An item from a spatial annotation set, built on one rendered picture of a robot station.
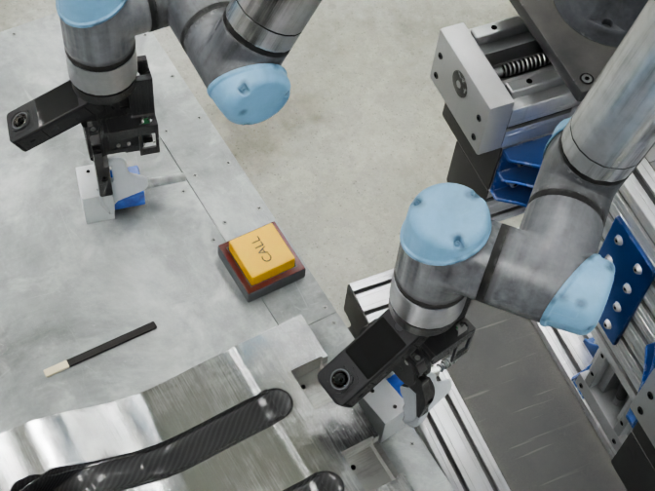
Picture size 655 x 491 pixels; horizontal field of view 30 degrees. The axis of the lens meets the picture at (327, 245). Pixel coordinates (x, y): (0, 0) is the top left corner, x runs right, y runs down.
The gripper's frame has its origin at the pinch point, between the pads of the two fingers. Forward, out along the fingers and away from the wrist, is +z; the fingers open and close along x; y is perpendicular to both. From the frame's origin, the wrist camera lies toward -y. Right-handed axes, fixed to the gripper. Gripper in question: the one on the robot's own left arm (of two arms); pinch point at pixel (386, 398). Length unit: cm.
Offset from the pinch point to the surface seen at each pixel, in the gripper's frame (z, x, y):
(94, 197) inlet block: -0.7, 41.4, -12.0
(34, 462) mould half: -8.9, 12.4, -36.2
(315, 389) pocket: -1.7, 5.0, -6.3
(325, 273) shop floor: 85, 55, 42
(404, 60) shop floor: 85, 89, 91
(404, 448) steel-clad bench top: 4.6, -4.7, -0.4
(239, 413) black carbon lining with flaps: -3.6, 6.8, -15.4
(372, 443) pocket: -2.9, -4.2, -5.7
